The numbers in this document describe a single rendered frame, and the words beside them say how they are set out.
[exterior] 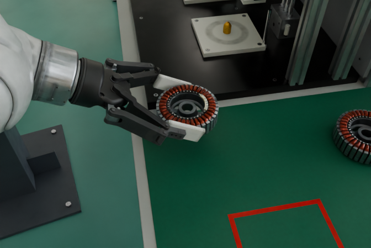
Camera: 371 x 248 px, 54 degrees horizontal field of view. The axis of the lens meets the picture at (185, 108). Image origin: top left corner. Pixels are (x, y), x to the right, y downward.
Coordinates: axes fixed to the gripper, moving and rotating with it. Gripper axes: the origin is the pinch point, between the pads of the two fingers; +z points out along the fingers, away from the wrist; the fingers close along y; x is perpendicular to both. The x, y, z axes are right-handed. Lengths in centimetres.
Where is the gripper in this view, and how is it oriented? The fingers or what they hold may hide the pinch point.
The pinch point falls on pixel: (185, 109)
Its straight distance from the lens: 66.6
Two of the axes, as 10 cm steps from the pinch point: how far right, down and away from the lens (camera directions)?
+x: 4.7, -6.8, -5.6
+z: 8.6, 2.2, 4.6
